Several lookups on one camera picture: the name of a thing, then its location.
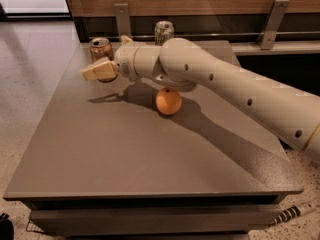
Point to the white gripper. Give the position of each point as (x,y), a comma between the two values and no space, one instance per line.
(125,61)

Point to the right metal bracket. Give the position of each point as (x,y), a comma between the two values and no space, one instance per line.
(268,35)

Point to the metal bracket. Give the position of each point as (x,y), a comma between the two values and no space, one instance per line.
(123,19)
(268,35)

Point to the green and white soda can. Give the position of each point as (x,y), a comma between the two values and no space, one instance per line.
(164,30)

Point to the left metal bracket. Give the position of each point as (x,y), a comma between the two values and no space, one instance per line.
(123,19)

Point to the orange LaCroix soda can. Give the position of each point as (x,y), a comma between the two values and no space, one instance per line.
(100,48)

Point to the orange fruit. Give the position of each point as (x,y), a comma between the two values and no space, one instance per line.
(168,101)

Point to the black object on floor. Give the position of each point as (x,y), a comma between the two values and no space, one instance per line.
(6,228)

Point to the grey low table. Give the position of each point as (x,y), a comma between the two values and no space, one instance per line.
(103,164)

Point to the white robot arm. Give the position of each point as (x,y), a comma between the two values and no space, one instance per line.
(289,113)

